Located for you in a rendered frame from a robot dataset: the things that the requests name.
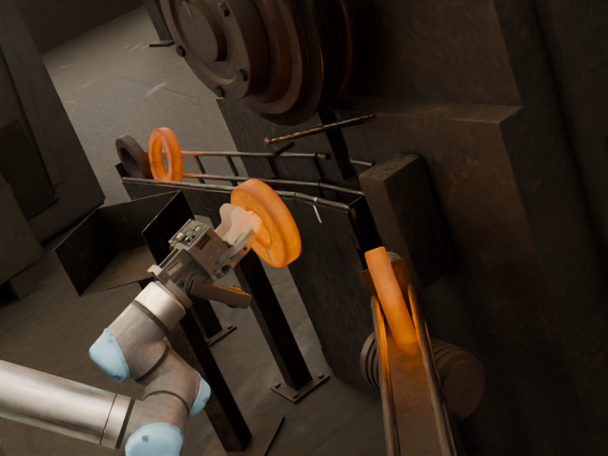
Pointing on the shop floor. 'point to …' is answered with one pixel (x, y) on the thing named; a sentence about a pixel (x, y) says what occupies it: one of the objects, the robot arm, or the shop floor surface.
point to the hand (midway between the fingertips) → (260, 213)
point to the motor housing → (466, 362)
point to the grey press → (39, 137)
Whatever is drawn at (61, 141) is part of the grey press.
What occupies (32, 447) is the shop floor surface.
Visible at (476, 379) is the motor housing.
